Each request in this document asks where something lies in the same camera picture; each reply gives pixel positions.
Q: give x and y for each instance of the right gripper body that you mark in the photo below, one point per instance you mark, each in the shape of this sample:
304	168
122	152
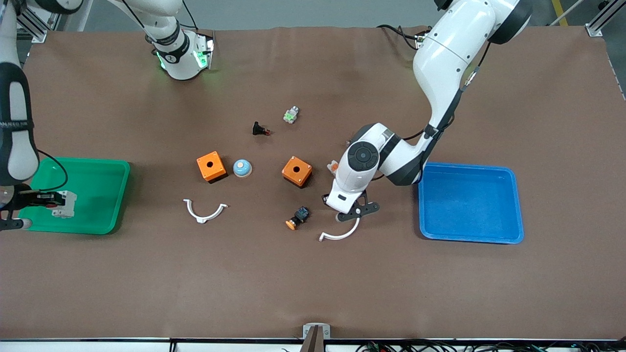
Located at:
25	200

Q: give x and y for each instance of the white circuit breaker red switch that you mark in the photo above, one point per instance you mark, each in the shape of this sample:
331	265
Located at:
71	208

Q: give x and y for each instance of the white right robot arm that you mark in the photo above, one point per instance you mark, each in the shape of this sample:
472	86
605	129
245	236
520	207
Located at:
19	146

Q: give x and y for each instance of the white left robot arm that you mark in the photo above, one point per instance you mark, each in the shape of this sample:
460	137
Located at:
445	58

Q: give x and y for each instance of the red button orange contact block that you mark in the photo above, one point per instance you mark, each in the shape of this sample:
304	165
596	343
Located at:
333	168

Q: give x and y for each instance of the orange button box with hole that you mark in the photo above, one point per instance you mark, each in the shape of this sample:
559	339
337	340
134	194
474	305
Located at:
218	169
303	168

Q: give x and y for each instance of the white curved pipe clamp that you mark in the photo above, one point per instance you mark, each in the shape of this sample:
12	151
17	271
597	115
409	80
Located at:
337	238
200	218

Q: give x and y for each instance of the green plastic tray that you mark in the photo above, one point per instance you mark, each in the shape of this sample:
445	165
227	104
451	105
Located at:
98	195

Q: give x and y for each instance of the orange mushroom push button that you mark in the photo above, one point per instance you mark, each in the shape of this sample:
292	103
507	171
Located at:
292	224

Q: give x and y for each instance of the brown table mat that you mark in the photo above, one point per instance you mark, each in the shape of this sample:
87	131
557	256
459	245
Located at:
313	274

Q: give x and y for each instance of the blue dome buzzer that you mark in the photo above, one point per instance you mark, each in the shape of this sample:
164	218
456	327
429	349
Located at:
242	170

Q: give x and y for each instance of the black button with red tip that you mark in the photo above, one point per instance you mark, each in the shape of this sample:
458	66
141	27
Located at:
257	129

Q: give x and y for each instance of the blue plastic tray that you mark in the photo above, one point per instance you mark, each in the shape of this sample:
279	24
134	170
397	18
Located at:
469	205

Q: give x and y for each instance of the green white switch block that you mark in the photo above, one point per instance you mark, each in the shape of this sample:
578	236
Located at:
291	115

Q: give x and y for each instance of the silver metal bracket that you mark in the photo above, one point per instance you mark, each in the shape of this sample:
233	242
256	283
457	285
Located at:
306	330

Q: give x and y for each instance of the dark camera post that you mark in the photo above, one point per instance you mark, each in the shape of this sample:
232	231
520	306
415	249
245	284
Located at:
315	342

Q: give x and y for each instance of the aluminium frame profile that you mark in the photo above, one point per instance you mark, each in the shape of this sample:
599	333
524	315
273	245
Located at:
599	22
36	24

